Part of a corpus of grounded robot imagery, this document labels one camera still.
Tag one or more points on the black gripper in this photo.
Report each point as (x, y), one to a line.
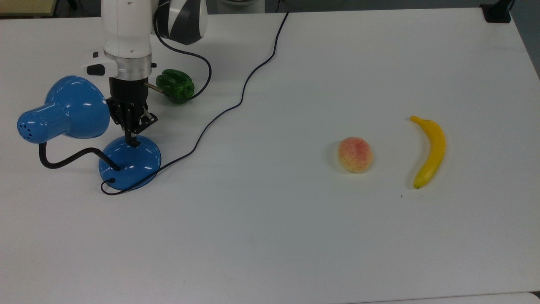
(128, 90)

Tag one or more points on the blue gooseneck desk lamp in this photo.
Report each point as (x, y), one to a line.
(130, 164)

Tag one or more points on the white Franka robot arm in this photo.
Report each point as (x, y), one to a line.
(126, 25)

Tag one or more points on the green bell pepper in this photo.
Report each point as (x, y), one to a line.
(177, 84)

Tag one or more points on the light wooden board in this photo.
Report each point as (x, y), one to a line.
(25, 6)

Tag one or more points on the pink yellow peach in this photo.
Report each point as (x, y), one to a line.
(355, 155)

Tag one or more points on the yellow banana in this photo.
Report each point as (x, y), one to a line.
(434, 147)

